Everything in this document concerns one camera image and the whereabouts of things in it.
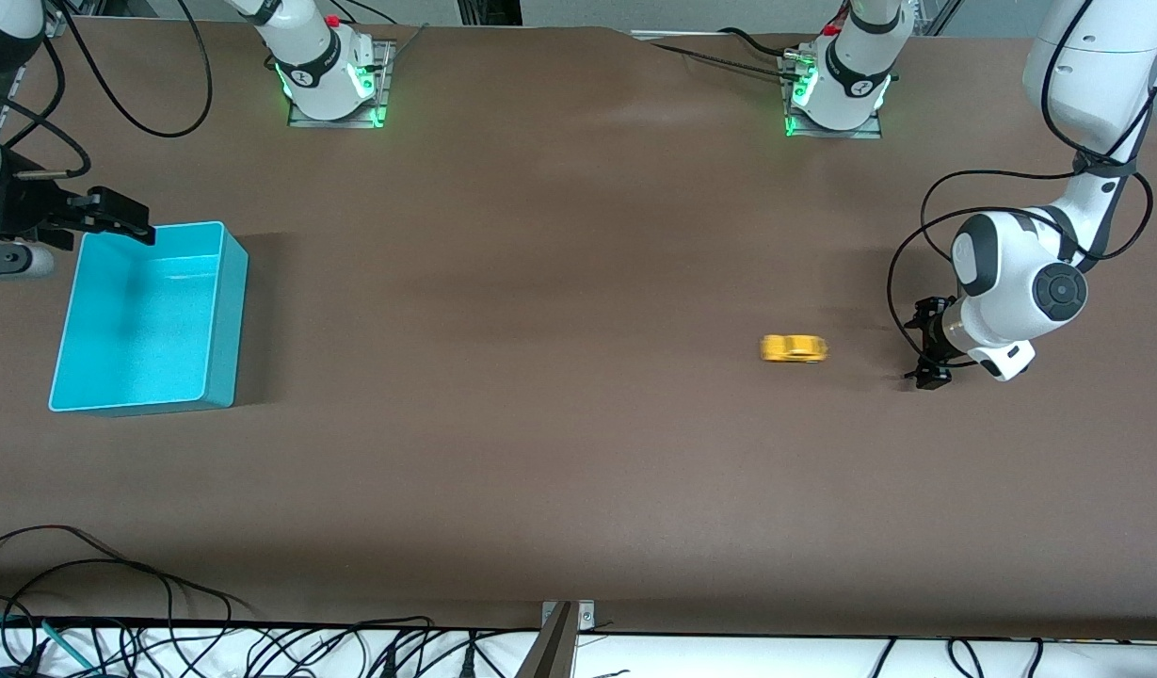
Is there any yellow beetle toy car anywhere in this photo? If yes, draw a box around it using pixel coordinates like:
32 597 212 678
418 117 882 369
760 334 830 366

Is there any turquoise plastic bin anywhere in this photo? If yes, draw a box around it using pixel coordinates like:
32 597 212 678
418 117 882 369
49 221 249 416

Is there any grey metal edge strip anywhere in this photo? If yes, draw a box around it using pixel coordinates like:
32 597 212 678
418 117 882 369
630 30 786 41

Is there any dark diagonal bar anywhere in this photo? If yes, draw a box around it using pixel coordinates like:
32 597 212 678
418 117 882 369
514 603 579 678

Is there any black cable with metal connector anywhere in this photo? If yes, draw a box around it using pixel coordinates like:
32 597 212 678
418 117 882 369
0 87 91 180

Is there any long black left arm cable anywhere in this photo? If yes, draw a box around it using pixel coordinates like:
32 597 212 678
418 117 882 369
886 0 1157 370

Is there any aluminium side rail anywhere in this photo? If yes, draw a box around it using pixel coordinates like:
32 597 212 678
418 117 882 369
0 38 47 133

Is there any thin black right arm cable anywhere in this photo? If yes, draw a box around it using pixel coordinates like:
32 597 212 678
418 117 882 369
2 33 67 152

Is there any looping black right arm cable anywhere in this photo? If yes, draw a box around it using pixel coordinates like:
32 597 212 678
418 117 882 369
56 0 214 139

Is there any short black left arm cable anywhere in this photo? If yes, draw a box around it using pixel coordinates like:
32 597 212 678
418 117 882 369
921 168 1155 266

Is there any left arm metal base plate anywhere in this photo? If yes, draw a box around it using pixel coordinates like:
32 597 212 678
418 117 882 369
780 52 885 140

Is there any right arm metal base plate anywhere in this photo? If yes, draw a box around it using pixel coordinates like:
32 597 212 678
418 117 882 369
287 40 396 129

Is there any short aluminium frame profile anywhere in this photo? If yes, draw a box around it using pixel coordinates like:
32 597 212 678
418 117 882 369
917 0 965 37

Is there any straight black base cable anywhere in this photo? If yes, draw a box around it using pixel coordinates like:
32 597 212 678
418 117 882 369
646 40 794 81

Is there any curved black base cable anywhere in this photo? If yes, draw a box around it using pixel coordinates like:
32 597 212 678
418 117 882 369
717 26 805 62

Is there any thin grey wire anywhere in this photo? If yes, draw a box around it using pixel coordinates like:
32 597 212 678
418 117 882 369
386 24 431 72

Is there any small metal bracket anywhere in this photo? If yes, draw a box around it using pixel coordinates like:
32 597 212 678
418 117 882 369
540 600 596 632

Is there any teal cable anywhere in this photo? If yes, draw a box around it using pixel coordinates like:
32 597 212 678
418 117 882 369
0 612 97 671

